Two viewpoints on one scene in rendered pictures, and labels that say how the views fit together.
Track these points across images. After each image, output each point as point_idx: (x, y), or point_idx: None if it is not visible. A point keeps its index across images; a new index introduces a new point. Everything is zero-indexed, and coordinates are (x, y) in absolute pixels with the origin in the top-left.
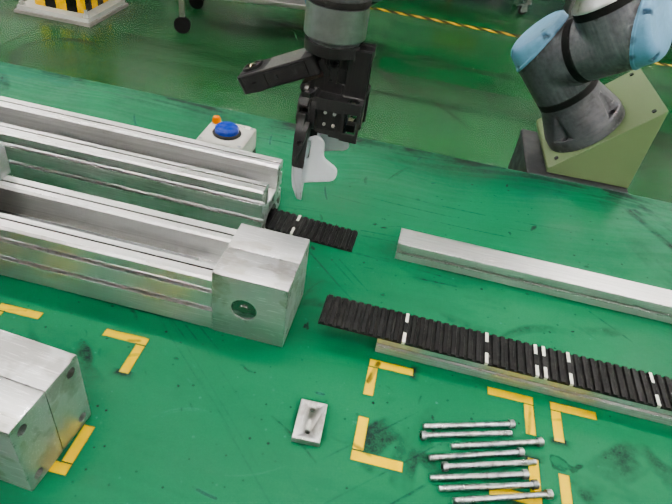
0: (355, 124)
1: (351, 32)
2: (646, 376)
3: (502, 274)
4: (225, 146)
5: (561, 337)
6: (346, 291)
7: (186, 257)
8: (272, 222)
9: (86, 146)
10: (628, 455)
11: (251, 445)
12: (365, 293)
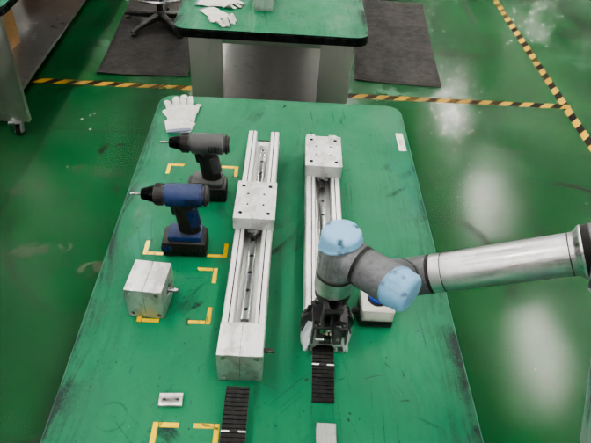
0: (319, 336)
1: (319, 289)
2: None
3: None
4: (361, 302)
5: None
6: (272, 404)
7: (247, 314)
8: (318, 352)
9: (310, 245)
10: None
11: (156, 379)
12: (273, 415)
